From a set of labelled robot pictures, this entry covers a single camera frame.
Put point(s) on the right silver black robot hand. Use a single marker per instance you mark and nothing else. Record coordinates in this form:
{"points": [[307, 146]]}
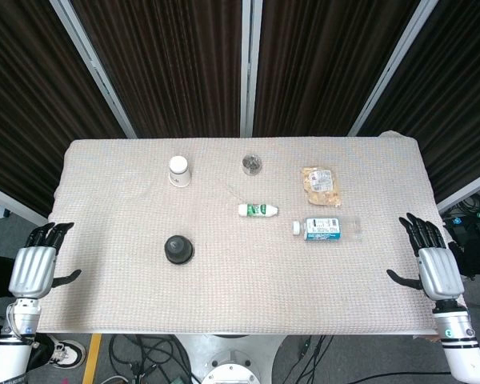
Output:
{"points": [[440, 272]]}

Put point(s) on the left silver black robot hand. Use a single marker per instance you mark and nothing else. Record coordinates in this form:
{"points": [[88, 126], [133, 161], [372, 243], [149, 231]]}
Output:
{"points": [[32, 268]]}

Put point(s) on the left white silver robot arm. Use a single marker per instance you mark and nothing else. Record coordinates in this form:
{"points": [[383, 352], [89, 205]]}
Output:
{"points": [[12, 356]]}

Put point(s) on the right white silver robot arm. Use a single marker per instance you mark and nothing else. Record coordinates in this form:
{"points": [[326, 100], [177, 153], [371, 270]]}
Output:
{"points": [[460, 348]]}

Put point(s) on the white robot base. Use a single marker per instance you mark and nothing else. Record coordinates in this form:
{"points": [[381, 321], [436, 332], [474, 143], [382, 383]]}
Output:
{"points": [[232, 344]]}

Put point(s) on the white paper cup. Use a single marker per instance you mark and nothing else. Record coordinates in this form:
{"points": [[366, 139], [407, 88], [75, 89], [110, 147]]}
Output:
{"points": [[178, 172]]}

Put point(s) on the black bag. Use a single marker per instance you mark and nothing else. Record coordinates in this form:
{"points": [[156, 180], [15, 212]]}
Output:
{"points": [[478, 256]]}

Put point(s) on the black trouser leg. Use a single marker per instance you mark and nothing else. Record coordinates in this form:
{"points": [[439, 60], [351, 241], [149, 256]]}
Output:
{"points": [[40, 354]]}

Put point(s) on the white black sneaker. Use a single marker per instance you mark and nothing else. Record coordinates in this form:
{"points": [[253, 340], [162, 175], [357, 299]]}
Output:
{"points": [[66, 352]]}

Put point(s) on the yellow floor tape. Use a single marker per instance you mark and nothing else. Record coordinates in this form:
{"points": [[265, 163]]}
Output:
{"points": [[91, 360]]}

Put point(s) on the clear water bottle blue label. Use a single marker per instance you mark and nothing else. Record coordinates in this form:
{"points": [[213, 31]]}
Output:
{"points": [[322, 229]]}

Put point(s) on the clear snack packet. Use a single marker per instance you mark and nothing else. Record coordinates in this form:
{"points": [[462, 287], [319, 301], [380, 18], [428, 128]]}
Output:
{"points": [[321, 187]]}

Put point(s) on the dark brown partition panel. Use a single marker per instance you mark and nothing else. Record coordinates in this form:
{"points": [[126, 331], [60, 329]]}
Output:
{"points": [[456, 80], [316, 60], [176, 60], [24, 100]]}

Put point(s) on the small white green bottle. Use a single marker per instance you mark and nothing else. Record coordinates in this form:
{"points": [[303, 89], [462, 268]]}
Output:
{"points": [[258, 210]]}

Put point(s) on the beige waffle-weave tablecloth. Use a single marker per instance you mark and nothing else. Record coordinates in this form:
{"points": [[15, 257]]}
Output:
{"points": [[240, 280]]}

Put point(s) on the clear jar of binder clips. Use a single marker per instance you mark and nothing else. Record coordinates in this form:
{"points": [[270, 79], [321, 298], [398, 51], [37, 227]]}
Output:
{"points": [[251, 165]]}

